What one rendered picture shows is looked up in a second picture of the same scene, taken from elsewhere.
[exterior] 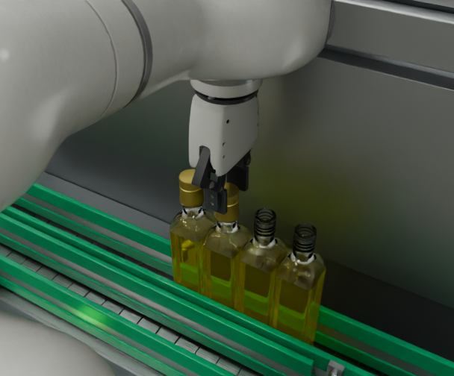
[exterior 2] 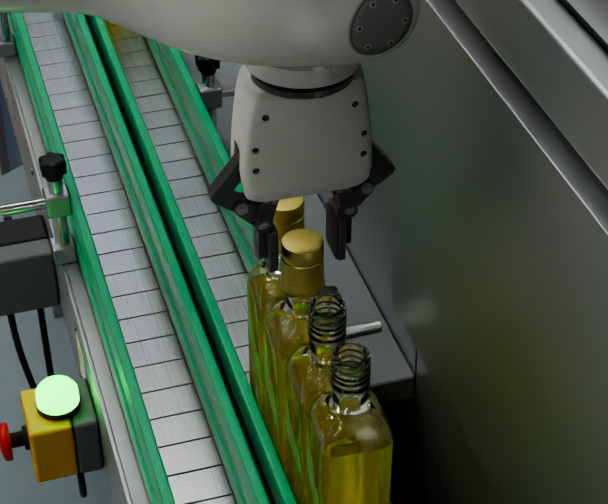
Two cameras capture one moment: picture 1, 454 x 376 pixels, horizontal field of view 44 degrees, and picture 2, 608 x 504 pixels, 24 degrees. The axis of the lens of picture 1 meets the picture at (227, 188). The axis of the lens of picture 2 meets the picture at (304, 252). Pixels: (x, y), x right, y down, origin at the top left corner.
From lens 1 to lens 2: 0.66 m
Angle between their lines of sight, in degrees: 33
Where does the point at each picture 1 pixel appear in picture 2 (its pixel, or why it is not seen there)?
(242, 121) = (304, 130)
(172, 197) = (385, 259)
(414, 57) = (577, 141)
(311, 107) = (482, 168)
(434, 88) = (582, 206)
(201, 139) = (235, 130)
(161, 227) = (360, 306)
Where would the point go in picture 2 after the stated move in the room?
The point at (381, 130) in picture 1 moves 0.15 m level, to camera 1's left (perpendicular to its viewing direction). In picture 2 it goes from (537, 254) to (372, 169)
